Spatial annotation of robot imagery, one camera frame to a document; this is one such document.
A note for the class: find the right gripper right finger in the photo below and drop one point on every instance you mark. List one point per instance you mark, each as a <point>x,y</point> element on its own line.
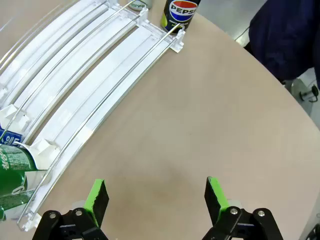
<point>215,200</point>

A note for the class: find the black Pepsi can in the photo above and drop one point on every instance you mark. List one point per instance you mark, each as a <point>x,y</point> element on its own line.
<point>180,12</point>

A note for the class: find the office chair base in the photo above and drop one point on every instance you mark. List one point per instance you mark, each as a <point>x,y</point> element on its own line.
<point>300,90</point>

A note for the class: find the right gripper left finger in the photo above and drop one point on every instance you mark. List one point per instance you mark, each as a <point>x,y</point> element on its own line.
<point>97,200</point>

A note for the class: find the white can green text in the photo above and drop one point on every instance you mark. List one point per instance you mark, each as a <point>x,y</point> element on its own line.
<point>138,4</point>

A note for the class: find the blue Pocari Sweat can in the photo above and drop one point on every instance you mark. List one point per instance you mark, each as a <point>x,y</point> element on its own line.
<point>10,137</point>

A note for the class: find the clear can dispenser rack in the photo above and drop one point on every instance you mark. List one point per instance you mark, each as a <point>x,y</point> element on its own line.
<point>100,82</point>

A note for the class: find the person in purple jacket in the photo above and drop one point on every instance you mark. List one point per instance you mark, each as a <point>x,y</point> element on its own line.
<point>287,37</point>

